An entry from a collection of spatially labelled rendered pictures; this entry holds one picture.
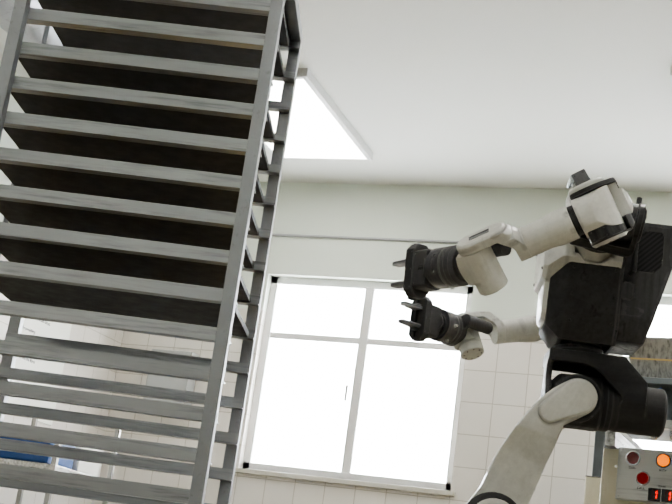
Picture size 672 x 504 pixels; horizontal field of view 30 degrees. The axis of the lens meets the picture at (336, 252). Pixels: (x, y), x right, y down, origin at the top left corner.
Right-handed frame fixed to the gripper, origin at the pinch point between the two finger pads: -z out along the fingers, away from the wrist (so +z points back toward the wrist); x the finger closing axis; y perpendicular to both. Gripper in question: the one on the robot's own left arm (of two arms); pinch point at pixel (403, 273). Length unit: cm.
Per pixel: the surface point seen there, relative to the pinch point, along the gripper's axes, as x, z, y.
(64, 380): -25, -91, 30
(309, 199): 168, -443, -319
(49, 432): -41, -54, 52
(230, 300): -8.9, -27.3, 26.2
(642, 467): -31, -7, -99
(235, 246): 3.5, -27.9, 26.2
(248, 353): -14, -60, -4
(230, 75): 46, -36, 28
